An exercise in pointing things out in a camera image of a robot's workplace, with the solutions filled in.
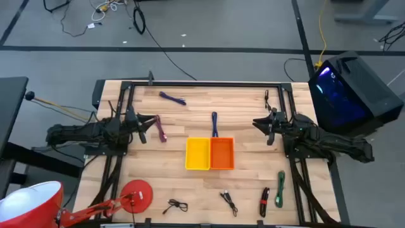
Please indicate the grey desk leg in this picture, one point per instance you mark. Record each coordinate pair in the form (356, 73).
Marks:
(367, 16)

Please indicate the black aluminium table frame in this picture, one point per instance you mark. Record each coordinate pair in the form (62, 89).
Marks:
(205, 84)

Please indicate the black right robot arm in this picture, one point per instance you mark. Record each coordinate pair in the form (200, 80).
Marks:
(332, 142)

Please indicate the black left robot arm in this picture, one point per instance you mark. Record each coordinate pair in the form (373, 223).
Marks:
(79, 133)

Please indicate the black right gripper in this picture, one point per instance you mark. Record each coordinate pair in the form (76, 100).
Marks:
(277, 122)

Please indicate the red desk lamp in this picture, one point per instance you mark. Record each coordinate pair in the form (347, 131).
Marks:
(136, 194)

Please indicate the wooden stick with black knob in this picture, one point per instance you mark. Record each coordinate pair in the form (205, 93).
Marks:
(30, 95)

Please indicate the black side desk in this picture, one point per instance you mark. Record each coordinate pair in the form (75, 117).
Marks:
(11, 101)

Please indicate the black computer tower blue light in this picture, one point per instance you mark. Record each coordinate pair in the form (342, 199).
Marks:
(364, 82)

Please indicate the orange plastic basket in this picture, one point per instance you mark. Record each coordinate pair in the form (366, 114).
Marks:
(222, 153)

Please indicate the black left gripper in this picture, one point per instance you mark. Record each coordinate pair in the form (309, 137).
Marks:
(133, 122)

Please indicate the yellow plastic basket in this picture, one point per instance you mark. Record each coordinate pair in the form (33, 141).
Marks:
(197, 153)

